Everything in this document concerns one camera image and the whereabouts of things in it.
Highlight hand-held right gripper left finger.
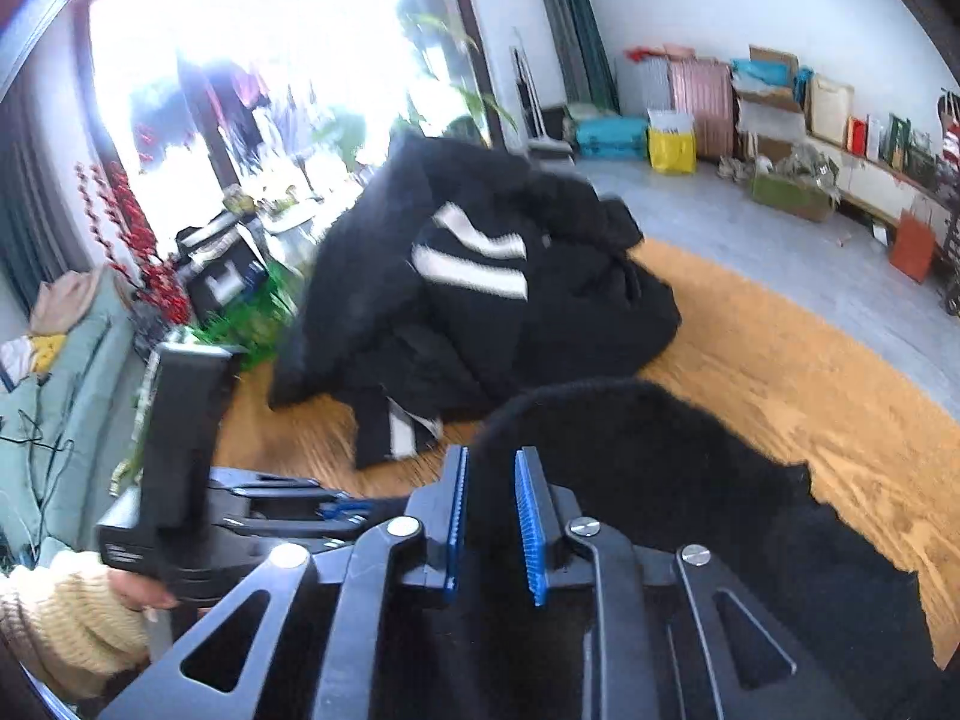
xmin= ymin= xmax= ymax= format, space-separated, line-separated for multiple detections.
xmin=97 ymin=445 xmax=472 ymax=720

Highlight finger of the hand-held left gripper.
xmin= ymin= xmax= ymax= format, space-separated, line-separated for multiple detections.
xmin=225 ymin=493 xmax=376 ymax=542
xmin=211 ymin=466 xmax=325 ymax=500

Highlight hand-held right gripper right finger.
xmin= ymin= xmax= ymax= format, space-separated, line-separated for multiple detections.
xmin=513 ymin=447 xmax=867 ymax=720

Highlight black fuzzy garment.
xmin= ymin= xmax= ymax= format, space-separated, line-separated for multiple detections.
xmin=476 ymin=379 xmax=944 ymax=720

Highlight person's left forearm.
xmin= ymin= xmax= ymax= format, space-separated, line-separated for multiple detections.
xmin=0 ymin=551 xmax=152 ymax=700

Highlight person's left hand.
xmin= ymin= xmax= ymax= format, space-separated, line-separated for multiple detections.
xmin=107 ymin=568 xmax=179 ymax=613

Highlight light green sofa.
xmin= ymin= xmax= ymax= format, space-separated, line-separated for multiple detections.
xmin=0 ymin=289 xmax=155 ymax=567

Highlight white yellow cloth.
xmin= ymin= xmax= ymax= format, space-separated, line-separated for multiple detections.
xmin=0 ymin=334 xmax=70 ymax=392

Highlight black box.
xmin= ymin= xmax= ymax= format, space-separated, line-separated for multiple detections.
xmin=175 ymin=208 xmax=269 ymax=325

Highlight beige cloth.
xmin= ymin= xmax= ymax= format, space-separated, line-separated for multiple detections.
xmin=28 ymin=268 xmax=107 ymax=336

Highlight red berry branches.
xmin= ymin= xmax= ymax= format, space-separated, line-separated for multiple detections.
xmin=73 ymin=160 xmax=194 ymax=332

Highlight black white-striped sweater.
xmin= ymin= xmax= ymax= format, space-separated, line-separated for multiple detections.
xmin=268 ymin=130 xmax=683 ymax=470

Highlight large window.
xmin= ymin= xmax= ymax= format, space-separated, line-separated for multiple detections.
xmin=86 ymin=0 xmax=500 ymax=241

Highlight teal bag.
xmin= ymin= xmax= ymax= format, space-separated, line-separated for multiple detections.
xmin=575 ymin=117 xmax=650 ymax=161

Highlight yellow bag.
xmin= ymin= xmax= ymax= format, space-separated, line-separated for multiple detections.
xmin=648 ymin=127 xmax=698 ymax=176

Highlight white folding rack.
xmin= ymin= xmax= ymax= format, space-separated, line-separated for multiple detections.
xmin=511 ymin=25 xmax=579 ymax=164

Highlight green box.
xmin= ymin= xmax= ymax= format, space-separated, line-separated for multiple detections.
xmin=750 ymin=167 xmax=838 ymax=224

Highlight green leafy plant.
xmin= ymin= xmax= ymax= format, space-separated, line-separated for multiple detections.
xmin=397 ymin=7 xmax=520 ymax=137

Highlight pink suitcase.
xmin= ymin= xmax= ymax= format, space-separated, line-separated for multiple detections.
xmin=669 ymin=58 xmax=735 ymax=160

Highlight orange paper bag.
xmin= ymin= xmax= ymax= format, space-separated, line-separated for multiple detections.
xmin=890 ymin=208 xmax=938 ymax=284

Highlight cardboard box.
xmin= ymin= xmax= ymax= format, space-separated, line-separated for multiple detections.
xmin=733 ymin=45 xmax=808 ymax=160

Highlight white low cabinet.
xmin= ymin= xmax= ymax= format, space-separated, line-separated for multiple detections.
xmin=806 ymin=133 xmax=960 ymax=242

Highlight green curtain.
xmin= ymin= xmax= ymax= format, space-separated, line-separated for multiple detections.
xmin=527 ymin=0 xmax=621 ymax=115

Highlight cream paper bag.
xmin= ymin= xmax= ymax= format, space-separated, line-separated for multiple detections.
xmin=805 ymin=73 xmax=857 ymax=149

